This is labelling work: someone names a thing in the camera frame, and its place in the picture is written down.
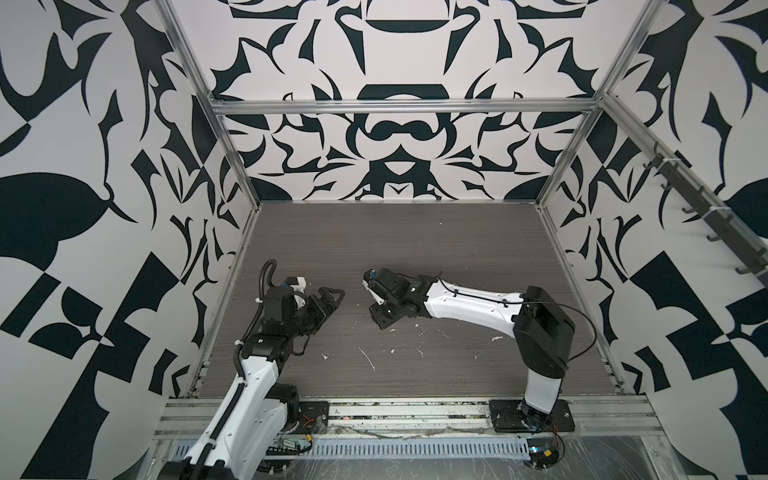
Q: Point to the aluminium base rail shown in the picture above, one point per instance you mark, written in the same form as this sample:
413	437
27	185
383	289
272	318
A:
585	415

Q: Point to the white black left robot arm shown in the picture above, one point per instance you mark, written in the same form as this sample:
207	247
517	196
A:
257	407

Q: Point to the grey wall hook rail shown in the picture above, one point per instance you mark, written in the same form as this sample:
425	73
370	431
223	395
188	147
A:
703	203

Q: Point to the white slotted cable duct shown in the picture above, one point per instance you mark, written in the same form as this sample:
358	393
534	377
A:
336	448

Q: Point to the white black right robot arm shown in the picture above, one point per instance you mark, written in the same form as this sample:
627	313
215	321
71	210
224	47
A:
543	333

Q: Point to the green circuit board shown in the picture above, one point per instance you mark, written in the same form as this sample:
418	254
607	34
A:
291	446
544	457

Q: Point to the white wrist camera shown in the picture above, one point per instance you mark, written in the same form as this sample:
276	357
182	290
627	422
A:
297	283
380	283

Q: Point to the left green circuit board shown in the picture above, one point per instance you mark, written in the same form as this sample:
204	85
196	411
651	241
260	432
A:
291	446

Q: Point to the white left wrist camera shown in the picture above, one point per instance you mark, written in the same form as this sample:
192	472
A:
297	283

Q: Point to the right green circuit board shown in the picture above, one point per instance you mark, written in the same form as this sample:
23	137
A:
544	457

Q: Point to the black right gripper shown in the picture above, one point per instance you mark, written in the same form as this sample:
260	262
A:
374	312

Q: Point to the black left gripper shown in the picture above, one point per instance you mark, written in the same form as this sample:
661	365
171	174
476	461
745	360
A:
320	311

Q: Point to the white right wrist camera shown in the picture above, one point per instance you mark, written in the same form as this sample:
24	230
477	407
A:
380	283

